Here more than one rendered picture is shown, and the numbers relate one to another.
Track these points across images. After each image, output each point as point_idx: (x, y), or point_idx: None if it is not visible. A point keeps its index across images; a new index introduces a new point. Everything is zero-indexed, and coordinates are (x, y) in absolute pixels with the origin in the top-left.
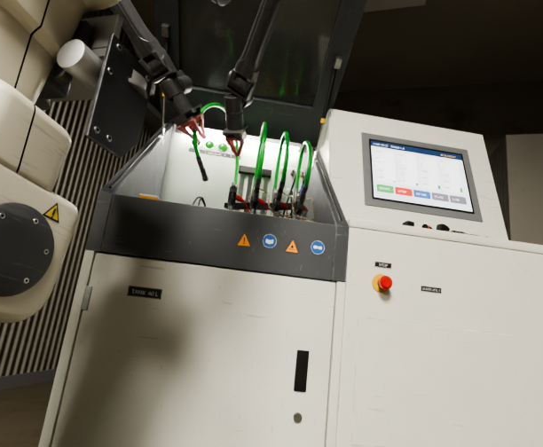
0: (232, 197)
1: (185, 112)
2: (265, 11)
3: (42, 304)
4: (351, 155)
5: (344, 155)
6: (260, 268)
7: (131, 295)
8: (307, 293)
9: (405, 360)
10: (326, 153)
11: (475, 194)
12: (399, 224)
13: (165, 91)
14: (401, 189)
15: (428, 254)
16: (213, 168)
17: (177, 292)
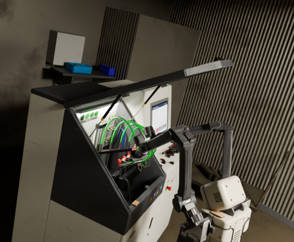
0: (126, 167)
1: (143, 158)
2: (194, 135)
3: None
4: (148, 119)
5: (146, 120)
6: (151, 204)
7: (130, 237)
8: (156, 202)
9: (164, 203)
10: (140, 118)
11: (167, 120)
12: (173, 166)
13: (143, 155)
14: (156, 129)
15: (174, 171)
16: (87, 128)
17: (137, 227)
